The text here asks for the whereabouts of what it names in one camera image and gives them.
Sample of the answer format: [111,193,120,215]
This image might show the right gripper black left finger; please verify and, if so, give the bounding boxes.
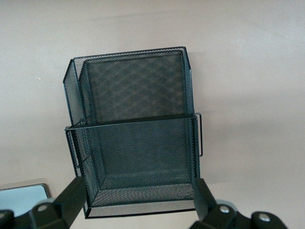
[0,177,88,229]

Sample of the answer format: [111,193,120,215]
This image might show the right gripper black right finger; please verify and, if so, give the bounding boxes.
[193,177,289,229]

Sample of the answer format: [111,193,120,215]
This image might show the silver closed laptop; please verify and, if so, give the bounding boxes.
[0,183,51,213]

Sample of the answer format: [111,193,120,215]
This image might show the black mesh two-tier organizer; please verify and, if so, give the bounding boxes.
[61,46,204,219]

